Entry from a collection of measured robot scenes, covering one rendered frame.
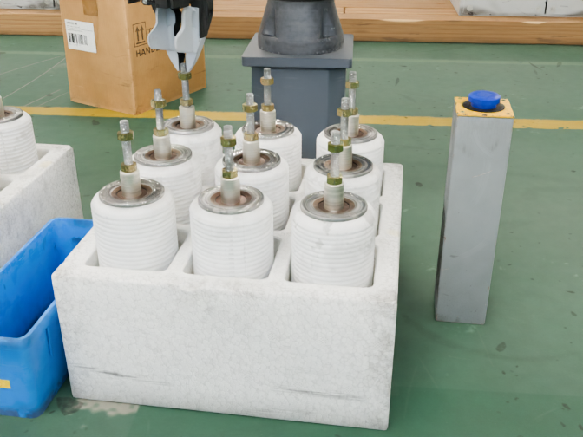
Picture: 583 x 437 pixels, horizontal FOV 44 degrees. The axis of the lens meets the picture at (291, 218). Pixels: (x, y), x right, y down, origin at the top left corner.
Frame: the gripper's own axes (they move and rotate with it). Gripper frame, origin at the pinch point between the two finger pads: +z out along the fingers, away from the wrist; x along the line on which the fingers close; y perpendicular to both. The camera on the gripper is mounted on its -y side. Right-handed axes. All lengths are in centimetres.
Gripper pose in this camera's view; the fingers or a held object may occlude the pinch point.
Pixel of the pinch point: (186, 60)
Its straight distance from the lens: 104.9
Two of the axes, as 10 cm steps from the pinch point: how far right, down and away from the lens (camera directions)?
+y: -4.5, 4.1, -8.0
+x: 9.0, 2.0, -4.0
